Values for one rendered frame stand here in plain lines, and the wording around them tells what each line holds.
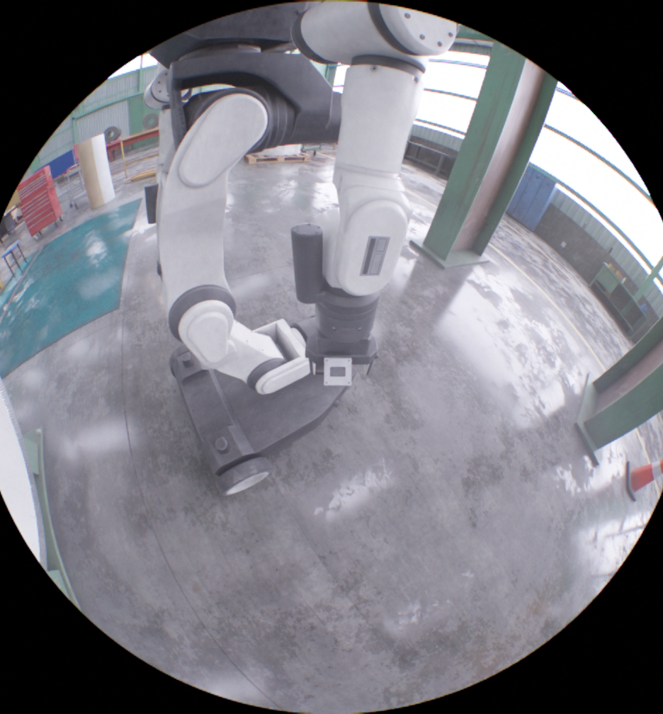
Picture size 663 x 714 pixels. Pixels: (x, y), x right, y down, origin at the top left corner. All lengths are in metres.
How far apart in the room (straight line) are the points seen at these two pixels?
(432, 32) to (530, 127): 2.80
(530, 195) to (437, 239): 6.47
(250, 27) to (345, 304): 0.39
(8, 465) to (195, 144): 1.22
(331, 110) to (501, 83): 2.02
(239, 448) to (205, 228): 0.60
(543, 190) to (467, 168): 6.38
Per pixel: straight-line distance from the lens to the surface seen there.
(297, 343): 0.78
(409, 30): 0.22
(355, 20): 0.23
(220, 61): 0.39
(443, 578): 1.18
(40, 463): 1.64
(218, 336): 0.49
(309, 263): 0.28
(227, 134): 0.36
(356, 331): 0.33
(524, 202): 8.62
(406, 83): 0.25
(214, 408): 0.86
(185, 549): 1.05
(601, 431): 2.35
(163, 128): 0.62
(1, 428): 1.31
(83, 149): 5.24
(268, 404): 0.86
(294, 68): 0.42
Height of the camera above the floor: 0.95
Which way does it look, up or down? 54 degrees down
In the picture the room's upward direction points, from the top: 15 degrees clockwise
